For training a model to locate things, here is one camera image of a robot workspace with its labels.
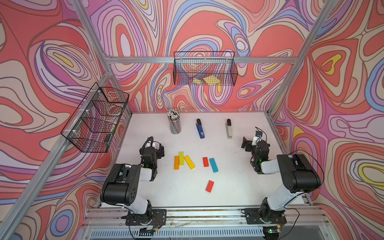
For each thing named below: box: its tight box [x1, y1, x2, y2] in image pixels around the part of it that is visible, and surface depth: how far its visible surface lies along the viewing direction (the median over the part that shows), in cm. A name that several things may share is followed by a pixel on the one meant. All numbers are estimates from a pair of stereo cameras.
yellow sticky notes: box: [192, 75, 221, 86], surface depth 92 cm
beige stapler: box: [225, 118, 233, 139], surface depth 107 cm
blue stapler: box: [196, 118, 205, 139], surface depth 110 cm
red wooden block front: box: [205, 180, 215, 193], surface depth 85 cm
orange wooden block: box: [174, 156, 179, 170], surface depth 93 cm
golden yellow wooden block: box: [183, 155, 196, 170], surface depth 93 cm
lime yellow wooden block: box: [179, 151, 185, 165], surface depth 95 cm
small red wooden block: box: [202, 157, 209, 167], surface depth 95 cm
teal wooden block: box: [209, 158, 219, 173], surface depth 93 cm
